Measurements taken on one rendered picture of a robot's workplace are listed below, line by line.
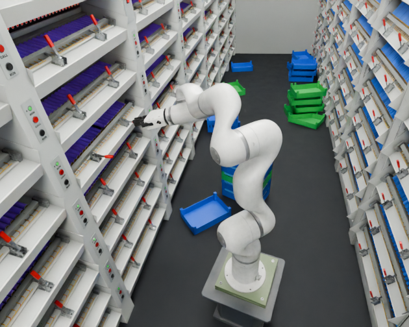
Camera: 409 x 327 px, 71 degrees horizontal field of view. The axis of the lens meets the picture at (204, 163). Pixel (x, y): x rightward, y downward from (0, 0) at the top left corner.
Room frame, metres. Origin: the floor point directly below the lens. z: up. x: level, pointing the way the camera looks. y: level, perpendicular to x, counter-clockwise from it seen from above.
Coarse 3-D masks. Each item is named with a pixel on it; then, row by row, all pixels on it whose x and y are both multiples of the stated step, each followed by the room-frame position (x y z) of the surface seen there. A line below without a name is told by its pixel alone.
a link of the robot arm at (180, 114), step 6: (180, 102) 1.09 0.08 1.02; (174, 108) 1.09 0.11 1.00; (180, 108) 1.08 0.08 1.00; (186, 108) 1.07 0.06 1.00; (174, 114) 1.07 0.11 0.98; (180, 114) 1.06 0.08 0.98; (186, 114) 1.06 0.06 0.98; (174, 120) 1.07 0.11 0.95; (180, 120) 1.06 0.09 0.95; (186, 120) 1.06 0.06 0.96; (192, 120) 1.05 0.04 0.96; (198, 120) 1.05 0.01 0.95
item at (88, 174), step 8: (128, 96) 1.36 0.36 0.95; (136, 104) 1.35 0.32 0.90; (144, 104) 1.34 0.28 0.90; (136, 112) 1.29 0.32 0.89; (128, 120) 1.22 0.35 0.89; (120, 128) 1.14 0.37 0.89; (128, 128) 1.15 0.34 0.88; (112, 136) 1.08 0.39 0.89; (120, 136) 1.09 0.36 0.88; (104, 144) 1.02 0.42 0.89; (112, 144) 1.02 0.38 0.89; (120, 144) 1.08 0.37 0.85; (104, 152) 0.96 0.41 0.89; (112, 152) 1.00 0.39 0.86; (88, 160) 0.91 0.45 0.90; (104, 160) 0.93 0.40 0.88; (88, 168) 0.87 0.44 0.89; (96, 168) 0.87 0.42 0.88; (80, 176) 0.82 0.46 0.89; (88, 176) 0.82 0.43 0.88; (96, 176) 0.87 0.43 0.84; (80, 184) 0.76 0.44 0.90; (88, 184) 0.81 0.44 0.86
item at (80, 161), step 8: (128, 104) 1.31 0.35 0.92; (120, 112) 1.23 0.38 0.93; (112, 120) 1.16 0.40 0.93; (112, 128) 1.12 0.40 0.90; (104, 136) 1.05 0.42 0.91; (96, 144) 0.98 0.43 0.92; (88, 152) 0.92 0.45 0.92; (96, 152) 0.95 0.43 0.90; (80, 160) 0.87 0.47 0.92; (72, 168) 0.83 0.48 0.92
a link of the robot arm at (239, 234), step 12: (240, 216) 0.70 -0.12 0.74; (252, 216) 0.69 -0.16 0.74; (228, 228) 0.65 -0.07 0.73; (240, 228) 0.65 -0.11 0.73; (252, 228) 0.65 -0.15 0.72; (228, 240) 0.62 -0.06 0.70; (240, 240) 0.62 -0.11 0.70; (252, 240) 0.64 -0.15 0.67; (240, 252) 0.62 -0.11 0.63; (252, 252) 0.65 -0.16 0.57
